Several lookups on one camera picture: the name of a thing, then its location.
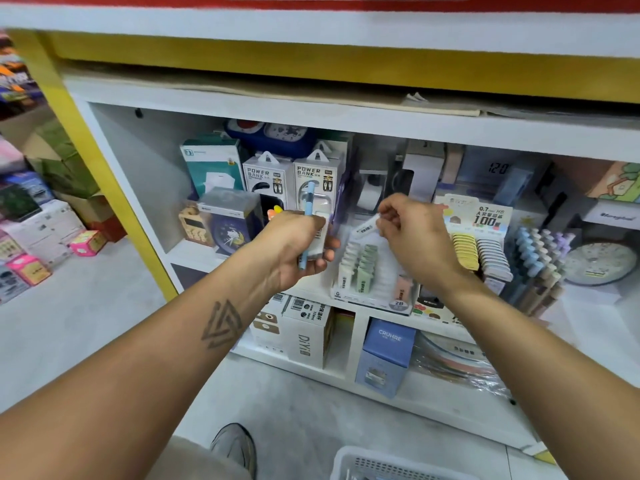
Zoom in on person's left hand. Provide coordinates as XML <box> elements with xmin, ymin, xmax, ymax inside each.
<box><xmin>240</xmin><ymin>209</ymin><xmax>341</xmax><ymax>296</ymax></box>

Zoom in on person's right hand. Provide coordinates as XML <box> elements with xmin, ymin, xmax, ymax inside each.
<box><xmin>375</xmin><ymin>193</ymin><xmax>471</xmax><ymax>296</ymax></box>

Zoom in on bundle of lilac green packets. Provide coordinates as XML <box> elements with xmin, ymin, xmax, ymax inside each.
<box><xmin>298</xmin><ymin>179</ymin><xmax>331</xmax><ymax>271</ymax></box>

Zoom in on white shelf with yellow trim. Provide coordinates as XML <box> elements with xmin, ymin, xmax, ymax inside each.
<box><xmin>10</xmin><ymin>0</ymin><xmax>640</xmax><ymax>466</ymax></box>

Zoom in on white plastic basket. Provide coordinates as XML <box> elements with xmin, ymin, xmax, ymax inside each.
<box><xmin>330</xmin><ymin>445</ymin><xmax>481</xmax><ymax>480</ymax></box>

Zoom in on person's left forearm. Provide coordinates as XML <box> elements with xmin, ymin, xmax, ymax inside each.
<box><xmin>0</xmin><ymin>259</ymin><xmax>276</xmax><ymax>480</ymax></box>

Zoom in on person's right forearm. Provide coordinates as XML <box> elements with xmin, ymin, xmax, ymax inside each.
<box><xmin>440</xmin><ymin>269</ymin><xmax>640</xmax><ymax>480</ymax></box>

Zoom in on clear plastic tray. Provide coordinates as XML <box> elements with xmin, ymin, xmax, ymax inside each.
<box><xmin>330</xmin><ymin>215</ymin><xmax>419</xmax><ymax>316</ymax></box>

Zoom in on clear boxed dark clock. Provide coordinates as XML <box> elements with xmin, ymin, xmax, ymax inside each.
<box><xmin>198</xmin><ymin>187</ymin><xmax>263</xmax><ymax>256</ymax></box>

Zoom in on white refill display box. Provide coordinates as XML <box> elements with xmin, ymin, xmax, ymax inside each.
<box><xmin>412</xmin><ymin>193</ymin><xmax>516</xmax><ymax>324</ymax></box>

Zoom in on tape dispenser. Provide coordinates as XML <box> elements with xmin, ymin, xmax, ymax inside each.
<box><xmin>355</xmin><ymin>169</ymin><xmax>389</xmax><ymax>211</ymax></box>

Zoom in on white tall box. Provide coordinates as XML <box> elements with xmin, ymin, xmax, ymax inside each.
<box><xmin>400</xmin><ymin>139</ymin><xmax>446</xmax><ymax>204</ymax></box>

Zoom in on white hanging accessory box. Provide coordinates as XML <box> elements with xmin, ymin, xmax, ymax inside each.
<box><xmin>243</xmin><ymin>151</ymin><xmax>296</xmax><ymax>211</ymax></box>
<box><xmin>293</xmin><ymin>139</ymin><xmax>351</xmax><ymax>221</ymax></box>

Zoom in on small tan alarm clock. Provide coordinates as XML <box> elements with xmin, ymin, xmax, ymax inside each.
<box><xmin>178</xmin><ymin>201</ymin><xmax>213</xmax><ymax>246</ymax></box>

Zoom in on grey digital clock box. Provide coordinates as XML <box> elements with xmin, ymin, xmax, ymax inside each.
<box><xmin>455</xmin><ymin>147</ymin><xmax>536</xmax><ymax>206</ymax></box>

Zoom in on teal white box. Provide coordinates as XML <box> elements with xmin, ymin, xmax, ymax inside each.
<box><xmin>180</xmin><ymin>133</ymin><xmax>246</xmax><ymax>196</ymax></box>

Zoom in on blue small carton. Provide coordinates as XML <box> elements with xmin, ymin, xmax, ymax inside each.
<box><xmin>355</xmin><ymin>317</ymin><xmax>418</xmax><ymax>399</ymax></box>

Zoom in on stack of wrapped discs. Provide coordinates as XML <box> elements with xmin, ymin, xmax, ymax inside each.
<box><xmin>415</xmin><ymin>333</ymin><xmax>511</xmax><ymax>396</ymax></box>

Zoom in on flat cardboard sheets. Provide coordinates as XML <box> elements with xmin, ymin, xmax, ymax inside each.
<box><xmin>70</xmin><ymin>63</ymin><xmax>640</xmax><ymax>121</ymax></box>

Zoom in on white round clock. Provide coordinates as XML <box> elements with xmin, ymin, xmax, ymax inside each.
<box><xmin>562</xmin><ymin>241</ymin><xmax>638</xmax><ymax>286</ymax></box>

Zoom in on white long box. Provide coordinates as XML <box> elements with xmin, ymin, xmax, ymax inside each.
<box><xmin>585</xmin><ymin>199</ymin><xmax>640</xmax><ymax>231</ymax></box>

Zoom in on pastel sticky notes pack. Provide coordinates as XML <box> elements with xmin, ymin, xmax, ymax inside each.
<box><xmin>555</xmin><ymin>159</ymin><xmax>640</xmax><ymax>204</ymax></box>

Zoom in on grey sneaker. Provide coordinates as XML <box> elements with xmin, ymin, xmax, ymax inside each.
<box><xmin>210</xmin><ymin>423</ymin><xmax>258</xmax><ymax>480</ymax></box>

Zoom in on assorted small colourful boxes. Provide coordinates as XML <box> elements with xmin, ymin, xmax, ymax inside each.
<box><xmin>0</xmin><ymin>35</ymin><xmax>126</xmax><ymax>301</ymax></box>

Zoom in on red banner strip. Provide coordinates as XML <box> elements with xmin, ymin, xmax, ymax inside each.
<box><xmin>0</xmin><ymin>0</ymin><xmax>640</xmax><ymax>14</ymax></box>

